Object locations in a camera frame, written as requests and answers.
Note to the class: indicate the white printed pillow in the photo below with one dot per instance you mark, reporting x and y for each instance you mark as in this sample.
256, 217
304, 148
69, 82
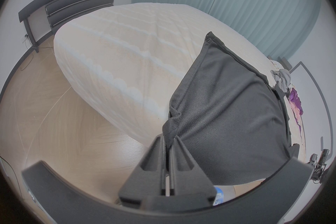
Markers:
273, 63

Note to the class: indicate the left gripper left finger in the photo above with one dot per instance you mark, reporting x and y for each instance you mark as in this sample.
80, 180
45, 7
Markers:
153, 165

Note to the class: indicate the bed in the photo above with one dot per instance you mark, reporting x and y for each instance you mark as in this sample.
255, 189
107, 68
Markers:
126, 55

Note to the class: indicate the blue-green curtain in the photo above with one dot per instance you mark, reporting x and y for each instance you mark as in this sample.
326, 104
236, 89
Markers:
236, 2

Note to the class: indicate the pink garment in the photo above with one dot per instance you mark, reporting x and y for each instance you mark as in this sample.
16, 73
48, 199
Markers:
295, 112

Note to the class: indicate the purple garment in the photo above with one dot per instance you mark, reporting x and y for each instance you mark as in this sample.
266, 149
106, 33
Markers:
295, 101

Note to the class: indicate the grey bedside table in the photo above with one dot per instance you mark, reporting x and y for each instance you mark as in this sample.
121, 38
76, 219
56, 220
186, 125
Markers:
285, 62

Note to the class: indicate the black T-shirt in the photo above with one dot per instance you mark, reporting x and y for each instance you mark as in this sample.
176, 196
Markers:
223, 112

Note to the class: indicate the grey garment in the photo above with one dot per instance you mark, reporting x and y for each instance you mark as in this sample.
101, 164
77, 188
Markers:
282, 78

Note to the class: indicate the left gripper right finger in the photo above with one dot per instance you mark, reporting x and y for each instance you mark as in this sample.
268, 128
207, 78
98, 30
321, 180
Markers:
183, 165

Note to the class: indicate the black chest of drawers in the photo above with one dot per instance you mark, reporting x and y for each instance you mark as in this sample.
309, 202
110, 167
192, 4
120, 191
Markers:
78, 5

